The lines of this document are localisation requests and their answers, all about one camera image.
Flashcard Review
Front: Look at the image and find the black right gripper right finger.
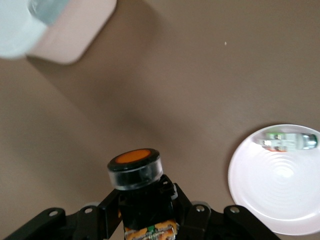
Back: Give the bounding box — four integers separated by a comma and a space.
172, 182, 282, 240

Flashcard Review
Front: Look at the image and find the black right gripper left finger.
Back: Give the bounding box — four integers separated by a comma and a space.
0, 189, 126, 240

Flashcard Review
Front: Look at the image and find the orange push-button switch black body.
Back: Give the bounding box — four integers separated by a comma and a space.
107, 147, 181, 240

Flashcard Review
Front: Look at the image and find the pale pink round plate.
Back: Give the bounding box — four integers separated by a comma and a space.
227, 123, 320, 236

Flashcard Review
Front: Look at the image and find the white lidded storage box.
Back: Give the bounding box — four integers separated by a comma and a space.
0, 0, 118, 66

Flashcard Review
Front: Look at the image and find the grey box latch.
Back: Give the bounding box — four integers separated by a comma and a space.
26, 0, 70, 26

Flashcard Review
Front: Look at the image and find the green push-button switch white body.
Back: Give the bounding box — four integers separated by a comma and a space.
253, 131, 320, 153

